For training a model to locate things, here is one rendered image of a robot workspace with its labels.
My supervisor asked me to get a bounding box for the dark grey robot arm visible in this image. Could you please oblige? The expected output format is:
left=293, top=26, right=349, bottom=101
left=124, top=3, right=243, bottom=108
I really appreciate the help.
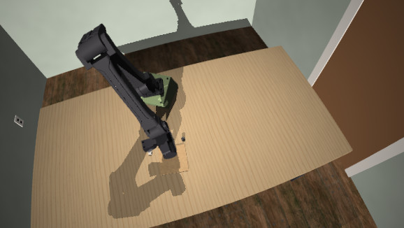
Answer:
left=75, top=23, right=177, bottom=159

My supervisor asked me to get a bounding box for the tan flat mat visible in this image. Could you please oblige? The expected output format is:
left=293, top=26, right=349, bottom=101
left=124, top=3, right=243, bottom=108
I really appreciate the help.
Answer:
left=158, top=144, right=189, bottom=175

